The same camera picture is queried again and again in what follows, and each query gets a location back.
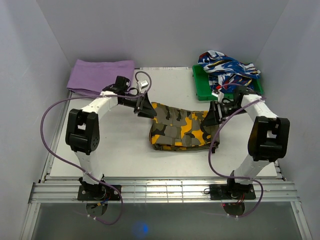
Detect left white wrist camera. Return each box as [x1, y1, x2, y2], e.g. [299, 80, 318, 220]
[137, 80, 149, 92]

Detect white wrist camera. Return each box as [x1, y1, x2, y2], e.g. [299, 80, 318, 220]
[137, 80, 149, 92]
[211, 89, 224, 102]

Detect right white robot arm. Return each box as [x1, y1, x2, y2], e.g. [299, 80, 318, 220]
[203, 85, 290, 201]

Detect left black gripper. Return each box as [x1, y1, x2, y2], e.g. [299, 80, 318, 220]
[120, 90, 158, 119]

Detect folded purple trousers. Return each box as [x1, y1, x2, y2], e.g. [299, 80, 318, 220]
[66, 59, 135, 95]

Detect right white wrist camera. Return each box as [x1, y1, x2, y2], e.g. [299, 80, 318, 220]
[211, 89, 224, 102]

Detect camouflage cargo trousers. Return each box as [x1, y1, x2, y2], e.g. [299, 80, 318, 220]
[149, 102, 220, 152]

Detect blue white patterned garment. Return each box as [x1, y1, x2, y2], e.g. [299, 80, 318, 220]
[197, 50, 261, 94]

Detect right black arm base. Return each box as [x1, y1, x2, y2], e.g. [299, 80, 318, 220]
[203, 184, 256, 200]

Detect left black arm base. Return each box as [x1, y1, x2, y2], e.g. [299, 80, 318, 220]
[77, 185, 120, 202]

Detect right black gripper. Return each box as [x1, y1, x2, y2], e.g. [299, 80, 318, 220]
[201, 100, 248, 127]

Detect green plastic bin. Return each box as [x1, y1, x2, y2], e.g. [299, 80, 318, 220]
[192, 65, 264, 101]

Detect aluminium front rail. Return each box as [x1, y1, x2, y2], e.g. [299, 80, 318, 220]
[29, 177, 300, 204]

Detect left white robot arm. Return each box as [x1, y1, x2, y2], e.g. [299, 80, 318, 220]
[65, 76, 157, 200]

